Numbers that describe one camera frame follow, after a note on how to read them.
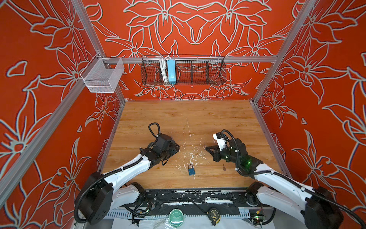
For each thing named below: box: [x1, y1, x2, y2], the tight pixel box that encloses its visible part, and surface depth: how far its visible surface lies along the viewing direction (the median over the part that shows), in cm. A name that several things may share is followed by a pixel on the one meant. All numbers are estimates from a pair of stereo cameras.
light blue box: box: [166, 59, 177, 85], surface depth 91 cm
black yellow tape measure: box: [206, 207, 221, 227], surface depth 68 cm
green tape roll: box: [168, 208, 184, 229], surface depth 69 cm
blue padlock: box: [188, 163, 196, 176], surface depth 84 cm
